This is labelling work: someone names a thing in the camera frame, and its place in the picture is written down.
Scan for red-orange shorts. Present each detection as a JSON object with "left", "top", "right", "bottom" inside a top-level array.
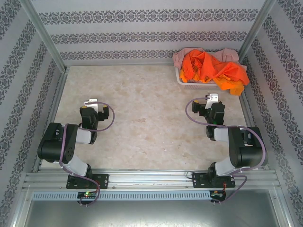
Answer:
[{"left": 181, "top": 50, "right": 250, "bottom": 92}]

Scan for pink shorts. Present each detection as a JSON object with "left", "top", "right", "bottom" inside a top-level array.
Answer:
[{"left": 172, "top": 48, "right": 240, "bottom": 70}]

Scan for white plastic basket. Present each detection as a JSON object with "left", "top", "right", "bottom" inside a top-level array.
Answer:
[{"left": 175, "top": 67, "right": 222, "bottom": 90}]

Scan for left circuit board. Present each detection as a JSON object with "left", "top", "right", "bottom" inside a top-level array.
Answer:
[{"left": 77, "top": 191, "right": 98, "bottom": 199}]

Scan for circuit board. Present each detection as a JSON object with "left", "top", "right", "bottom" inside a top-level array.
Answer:
[
  {"left": 77, "top": 191, "right": 98, "bottom": 199},
  {"left": 210, "top": 190, "right": 226, "bottom": 199}
]

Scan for right circuit board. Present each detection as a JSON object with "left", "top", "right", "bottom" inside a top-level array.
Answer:
[{"left": 210, "top": 190, "right": 226, "bottom": 199}]

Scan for grey metal sheet panel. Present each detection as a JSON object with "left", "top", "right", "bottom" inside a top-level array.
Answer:
[{"left": 13, "top": 189, "right": 293, "bottom": 227}]

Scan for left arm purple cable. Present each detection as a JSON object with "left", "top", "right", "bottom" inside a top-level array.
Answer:
[{"left": 59, "top": 101, "right": 116, "bottom": 207}]

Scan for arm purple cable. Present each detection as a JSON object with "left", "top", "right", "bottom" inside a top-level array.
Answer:
[
  {"left": 186, "top": 96, "right": 267, "bottom": 205},
  {"left": 59, "top": 101, "right": 116, "bottom": 207}
]

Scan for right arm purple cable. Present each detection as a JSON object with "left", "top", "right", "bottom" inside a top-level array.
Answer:
[{"left": 186, "top": 96, "right": 267, "bottom": 205}]

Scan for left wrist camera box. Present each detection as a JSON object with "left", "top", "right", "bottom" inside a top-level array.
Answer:
[{"left": 84, "top": 98, "right": 98, "bottom": 111}]

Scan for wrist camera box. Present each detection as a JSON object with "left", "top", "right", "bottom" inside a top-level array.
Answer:
[
  {"left": 205, "top": 93, "right": 220, "bottom": 110},
  {"left": 84, "top": 98, "right": 98, "bottom": 111}
]

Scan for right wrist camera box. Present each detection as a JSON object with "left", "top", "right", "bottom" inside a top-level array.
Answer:
[{"left": 205, "top": 93, "right": 220, "bottom": 110}]

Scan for aluminium table side rail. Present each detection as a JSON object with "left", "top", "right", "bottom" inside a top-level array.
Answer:
[
  {"left": 238, "top": 88, "right": 270, "bottom": 170},
  {"left": 32, "top": 67, "right": 70, "bottom": 173}
]

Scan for aluminium table back rail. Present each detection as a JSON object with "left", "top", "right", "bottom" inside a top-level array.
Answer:
[{"left": 64, "top": 61, "right": 178, "bottom": 69}]

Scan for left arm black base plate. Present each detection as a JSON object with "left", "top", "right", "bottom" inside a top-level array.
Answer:
[{"left": 66, "top": 174, "right": 109, "bottom": 190}]

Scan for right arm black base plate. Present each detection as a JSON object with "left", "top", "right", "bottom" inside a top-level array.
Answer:
[{"left": 192, "top": 172, "right": 236, "bottom": 189}]

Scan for aluminium mounting rail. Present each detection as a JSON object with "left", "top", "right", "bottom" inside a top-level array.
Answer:
[{"left": 22, "top": 168, "right": 279, "bottom": 190}]

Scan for aluminium frame post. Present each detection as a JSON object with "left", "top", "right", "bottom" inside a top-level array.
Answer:
[
  {"left": 20, "top": 0, "right": 67, "bottom": 73},
  {"left": 236, "top": 0, "right": 277, "bottom": 62}
]

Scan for slotted grey cable duct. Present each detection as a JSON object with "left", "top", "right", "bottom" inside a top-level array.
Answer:
[{"left": 32, "top": 190, "right": 211, "bottom": 201}]

